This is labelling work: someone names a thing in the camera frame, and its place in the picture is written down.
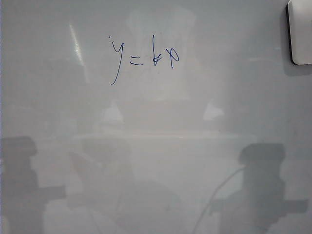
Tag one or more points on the white glossy whiteboard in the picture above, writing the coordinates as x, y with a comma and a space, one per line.
156, 151

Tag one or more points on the blue marker ink marks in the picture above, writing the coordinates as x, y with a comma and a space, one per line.
136, 64

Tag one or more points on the white rectangular whiteboard eraser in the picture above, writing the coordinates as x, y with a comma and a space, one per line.
302, 31

